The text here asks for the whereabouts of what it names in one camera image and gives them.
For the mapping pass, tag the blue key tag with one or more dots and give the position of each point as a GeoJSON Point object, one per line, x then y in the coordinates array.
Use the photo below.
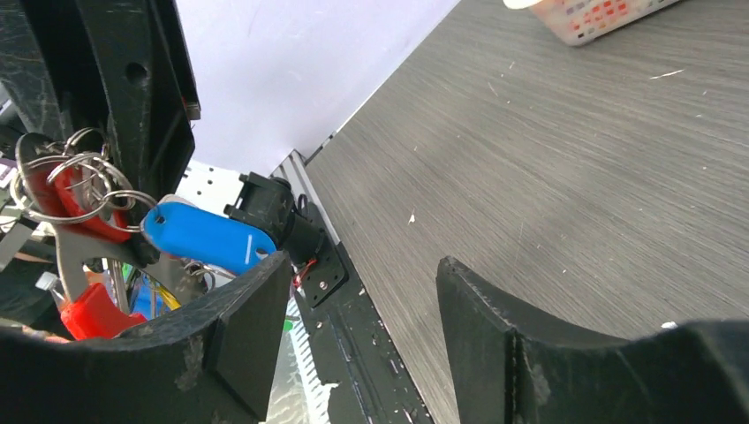
{"type": "Point", "coordinates": [185, 231]}

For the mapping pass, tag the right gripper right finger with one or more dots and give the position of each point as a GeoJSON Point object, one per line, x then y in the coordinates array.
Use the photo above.
{"type": "Point", "coordinates": [512, 362]}

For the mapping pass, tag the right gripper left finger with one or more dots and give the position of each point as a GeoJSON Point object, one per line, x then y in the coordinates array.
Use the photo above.
{"type": "Point", "coordinates": [211, 361]}

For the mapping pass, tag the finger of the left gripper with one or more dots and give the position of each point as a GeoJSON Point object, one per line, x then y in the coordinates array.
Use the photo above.
{"type": "Point", "coordinates": [119, 66]}

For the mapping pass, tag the white plastic basket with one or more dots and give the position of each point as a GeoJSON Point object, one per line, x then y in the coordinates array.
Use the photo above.
{"type": "Point", "coordinates": [577, 22]}

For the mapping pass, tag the white slotted cable duct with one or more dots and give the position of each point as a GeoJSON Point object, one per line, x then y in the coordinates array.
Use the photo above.
{"type": "Point", "coordinates": [316, 393]}

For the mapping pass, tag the red grey carabiner keyring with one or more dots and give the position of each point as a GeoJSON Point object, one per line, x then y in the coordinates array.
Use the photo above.
{"type": "Point", "coordinates": [87, 308]}

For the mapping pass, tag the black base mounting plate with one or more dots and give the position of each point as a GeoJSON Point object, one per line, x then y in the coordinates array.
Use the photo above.
{"type": "Point", "coordinates": [350, 343]}

